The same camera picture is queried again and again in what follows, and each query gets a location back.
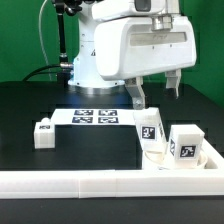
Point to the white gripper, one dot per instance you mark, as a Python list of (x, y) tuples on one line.
[(142, 37)]

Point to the white round stool seat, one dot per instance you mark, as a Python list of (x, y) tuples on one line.
[(155, 161)]

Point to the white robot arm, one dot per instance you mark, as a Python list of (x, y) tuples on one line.
[(85, 75)]

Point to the white marker sheet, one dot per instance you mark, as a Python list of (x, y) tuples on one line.
[(93, 117)]

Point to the white L-shaped fence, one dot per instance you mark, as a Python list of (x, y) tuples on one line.
[(111, 183)]

